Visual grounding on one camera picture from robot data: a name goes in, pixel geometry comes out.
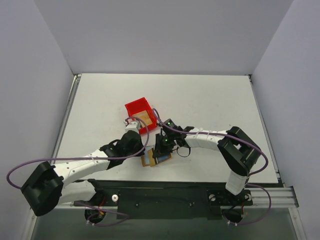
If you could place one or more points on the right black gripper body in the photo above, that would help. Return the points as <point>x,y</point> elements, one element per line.
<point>163,147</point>

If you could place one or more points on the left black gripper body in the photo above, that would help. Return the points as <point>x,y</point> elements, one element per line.
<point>136,139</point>

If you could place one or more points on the orange credit card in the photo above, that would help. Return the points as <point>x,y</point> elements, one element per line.
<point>144,115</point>
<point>148,159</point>

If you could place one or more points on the red plastic bin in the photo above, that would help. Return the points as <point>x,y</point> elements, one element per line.
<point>139,105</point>

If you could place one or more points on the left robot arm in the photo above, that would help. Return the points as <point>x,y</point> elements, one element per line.
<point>50,185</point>

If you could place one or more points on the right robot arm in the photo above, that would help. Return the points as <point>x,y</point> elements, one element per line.
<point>236,147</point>

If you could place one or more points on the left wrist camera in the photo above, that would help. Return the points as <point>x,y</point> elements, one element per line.
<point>133,126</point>

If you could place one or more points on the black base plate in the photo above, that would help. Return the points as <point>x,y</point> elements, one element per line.
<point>164,200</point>

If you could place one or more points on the aluminium frame rail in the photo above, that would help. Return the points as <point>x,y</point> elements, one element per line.
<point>279,197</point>

